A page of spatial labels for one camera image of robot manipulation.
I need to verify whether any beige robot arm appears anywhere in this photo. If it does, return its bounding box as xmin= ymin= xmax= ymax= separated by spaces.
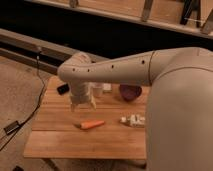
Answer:
xmin=57 ymin=47 xmax=213 ymax=171

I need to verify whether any small white box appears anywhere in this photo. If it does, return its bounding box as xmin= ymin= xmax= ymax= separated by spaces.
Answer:
xmin=103 ymin=83 xmax=112 ymax=93

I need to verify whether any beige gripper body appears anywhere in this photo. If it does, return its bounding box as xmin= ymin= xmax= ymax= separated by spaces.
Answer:
xmin=69 ymin=82 xmax=91 ymax=104

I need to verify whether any dark purple ceramic bowl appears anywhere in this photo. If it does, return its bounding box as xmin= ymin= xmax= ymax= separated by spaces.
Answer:
xmin=119 ymin=85 xmax=142 ymax=102

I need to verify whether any translucent plastic cup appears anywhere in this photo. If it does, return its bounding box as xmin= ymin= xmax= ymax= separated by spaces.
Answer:
xmin=92 ymin=83 xmax=103 ymax=98

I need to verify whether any black power adapter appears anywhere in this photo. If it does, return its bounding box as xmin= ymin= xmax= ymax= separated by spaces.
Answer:
xmin=4 ymin=121 xmax=20 ymax=135

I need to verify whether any orange carrot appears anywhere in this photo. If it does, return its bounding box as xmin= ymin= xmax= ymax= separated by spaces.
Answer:
xmin=75 ymin=120 xmax=104 ymax=130

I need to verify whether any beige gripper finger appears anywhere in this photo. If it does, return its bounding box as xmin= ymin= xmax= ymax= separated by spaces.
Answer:
xmin=70 ymin=104 xmax=76 ymax=112
xmin=90 ymin=99 xmax=96 ymax=109

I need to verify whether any black phone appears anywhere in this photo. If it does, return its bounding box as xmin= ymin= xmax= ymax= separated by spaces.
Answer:
xmin=57 ymin=84 xmax=69 ymax=95

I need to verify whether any wooden table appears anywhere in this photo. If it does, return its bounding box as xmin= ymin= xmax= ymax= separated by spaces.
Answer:
xmin=24 ymin=76 xmax=149 ymax=159

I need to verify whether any black cable on floor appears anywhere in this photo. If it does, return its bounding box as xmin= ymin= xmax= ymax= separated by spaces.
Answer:
xmin=0 ymin=53 xmax=46 ymax=152

